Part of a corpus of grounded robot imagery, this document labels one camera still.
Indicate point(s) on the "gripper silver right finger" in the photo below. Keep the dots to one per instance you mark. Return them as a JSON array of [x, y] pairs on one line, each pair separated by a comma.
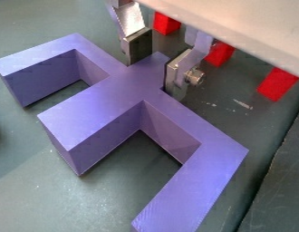
[[181, 70]]

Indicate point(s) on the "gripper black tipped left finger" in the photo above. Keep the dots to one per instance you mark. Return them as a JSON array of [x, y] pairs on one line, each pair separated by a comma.
[[133, 33]]

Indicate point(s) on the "purple interlocking block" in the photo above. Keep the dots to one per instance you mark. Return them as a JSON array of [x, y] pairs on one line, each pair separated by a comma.
[[124, 102]]

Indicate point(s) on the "red interlocking block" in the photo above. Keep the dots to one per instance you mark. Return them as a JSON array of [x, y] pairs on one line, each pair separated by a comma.
[[278, 82]]

